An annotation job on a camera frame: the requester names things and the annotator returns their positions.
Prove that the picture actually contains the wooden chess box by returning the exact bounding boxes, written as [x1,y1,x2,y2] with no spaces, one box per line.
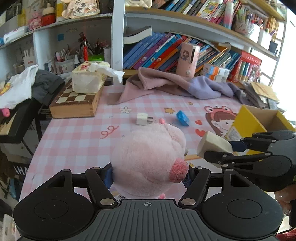
[49,80,104,119]

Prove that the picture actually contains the white t-shirt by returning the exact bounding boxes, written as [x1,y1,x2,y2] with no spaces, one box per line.
[0,65,39,109]

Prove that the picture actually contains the tissue pack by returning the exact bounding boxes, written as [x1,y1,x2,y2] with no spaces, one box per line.
[71,61,124,94]

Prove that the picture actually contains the white bookshelf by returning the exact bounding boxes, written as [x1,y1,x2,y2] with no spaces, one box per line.
[1,7,287,81]

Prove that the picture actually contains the stack of books right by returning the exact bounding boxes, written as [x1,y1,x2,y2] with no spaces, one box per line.
[243,82,279,110]

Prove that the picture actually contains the beige eraser block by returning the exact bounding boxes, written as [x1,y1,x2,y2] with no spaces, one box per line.
[197,131,233,168]

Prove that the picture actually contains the small blue object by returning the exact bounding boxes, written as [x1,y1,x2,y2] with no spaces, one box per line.
[176,110,190,126]

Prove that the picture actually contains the pink plush toy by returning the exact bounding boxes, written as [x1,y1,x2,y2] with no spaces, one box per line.
[110,118,189,199]

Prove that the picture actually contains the red dictionary books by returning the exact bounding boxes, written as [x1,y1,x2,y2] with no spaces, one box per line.
[227,51,262,83]

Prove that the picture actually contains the brown paper envelope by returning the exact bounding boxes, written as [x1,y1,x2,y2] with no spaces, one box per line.
[250,82,279,102]

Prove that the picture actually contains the pink purple cloth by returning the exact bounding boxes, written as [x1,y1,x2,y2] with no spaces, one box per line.
[108,67,251,105]

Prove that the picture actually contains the white power plug adapter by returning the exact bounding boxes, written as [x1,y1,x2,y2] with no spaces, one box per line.
[136,113,154,126]

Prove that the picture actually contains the pink cylindrical device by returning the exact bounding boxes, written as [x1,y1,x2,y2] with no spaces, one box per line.
[176,42,200,78]

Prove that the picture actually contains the dark grey garment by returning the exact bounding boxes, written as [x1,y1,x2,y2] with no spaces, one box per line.
[32,70,65,106]

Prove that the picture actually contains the pink checkered tablecloth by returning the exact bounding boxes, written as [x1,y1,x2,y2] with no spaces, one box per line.
[21,86,241,197]

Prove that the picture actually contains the yellow cardboard box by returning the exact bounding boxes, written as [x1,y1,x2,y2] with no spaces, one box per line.
[226,105,295,141]

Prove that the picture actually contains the orange white boxes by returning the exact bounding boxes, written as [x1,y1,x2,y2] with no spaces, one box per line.
[200,64,230,83]

